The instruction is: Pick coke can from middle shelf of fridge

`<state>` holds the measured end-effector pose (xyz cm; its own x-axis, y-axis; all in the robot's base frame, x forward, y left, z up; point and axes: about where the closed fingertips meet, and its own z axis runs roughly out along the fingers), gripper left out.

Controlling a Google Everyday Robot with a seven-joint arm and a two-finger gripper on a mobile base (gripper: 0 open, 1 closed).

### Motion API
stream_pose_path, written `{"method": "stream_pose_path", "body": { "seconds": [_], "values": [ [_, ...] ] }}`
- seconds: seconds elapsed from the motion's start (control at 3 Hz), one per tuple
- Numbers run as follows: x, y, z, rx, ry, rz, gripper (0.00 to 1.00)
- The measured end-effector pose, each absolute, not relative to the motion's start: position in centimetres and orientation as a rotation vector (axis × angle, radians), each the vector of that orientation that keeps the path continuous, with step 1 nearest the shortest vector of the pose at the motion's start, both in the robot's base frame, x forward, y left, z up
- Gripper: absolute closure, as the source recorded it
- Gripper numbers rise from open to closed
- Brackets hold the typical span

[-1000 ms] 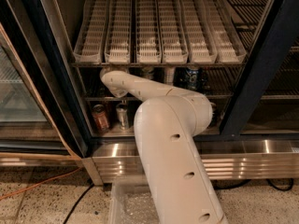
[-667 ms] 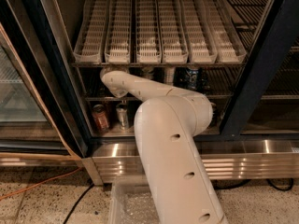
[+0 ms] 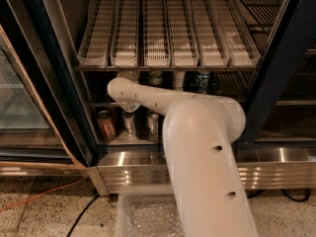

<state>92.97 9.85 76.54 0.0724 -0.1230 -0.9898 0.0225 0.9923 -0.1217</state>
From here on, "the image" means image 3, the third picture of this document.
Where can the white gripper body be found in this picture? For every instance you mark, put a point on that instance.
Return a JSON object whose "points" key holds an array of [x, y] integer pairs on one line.
{"points": [[130, 106]]}

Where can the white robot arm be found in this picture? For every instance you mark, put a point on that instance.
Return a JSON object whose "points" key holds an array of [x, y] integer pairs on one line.
{"points": [[197, 133]]}

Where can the white can middle shelf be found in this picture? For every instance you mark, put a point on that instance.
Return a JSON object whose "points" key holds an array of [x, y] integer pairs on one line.
{"points": [[155, 78]]}

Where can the silver can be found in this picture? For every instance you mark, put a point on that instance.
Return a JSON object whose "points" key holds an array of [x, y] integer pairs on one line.
{"points": [[153, 123], [129, 124]]}

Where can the red can bottom shelf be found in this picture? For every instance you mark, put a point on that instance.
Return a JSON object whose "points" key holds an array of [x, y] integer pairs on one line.
{"points": [[106, 124]]}

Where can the white tall can middle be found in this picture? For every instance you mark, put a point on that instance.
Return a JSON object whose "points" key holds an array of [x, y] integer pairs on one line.
{"points": [[178, 80]]}

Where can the blue can middle shelf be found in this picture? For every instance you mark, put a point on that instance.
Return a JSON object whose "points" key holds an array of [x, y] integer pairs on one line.
{"points": [[201, 82]]}

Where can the glass fridge door left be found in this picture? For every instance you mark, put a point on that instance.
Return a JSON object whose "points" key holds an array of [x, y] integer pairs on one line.
{"points": [[33, 130]]}

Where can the stainless fridge base grille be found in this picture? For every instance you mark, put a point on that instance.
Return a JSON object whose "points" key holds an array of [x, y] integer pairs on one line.
{"points": [[260, 169]]}

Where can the clear plastic bin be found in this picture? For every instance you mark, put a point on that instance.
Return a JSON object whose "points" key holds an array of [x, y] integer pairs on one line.
{"points": [[147, 211]]}

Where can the middle wire shelf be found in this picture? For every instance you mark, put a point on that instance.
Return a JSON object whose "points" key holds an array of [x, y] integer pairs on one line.
{"points": [[233, 84]]}

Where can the dark fridge door frame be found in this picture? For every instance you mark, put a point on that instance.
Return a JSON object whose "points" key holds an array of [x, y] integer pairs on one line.
{"points": [[292, 37]]}

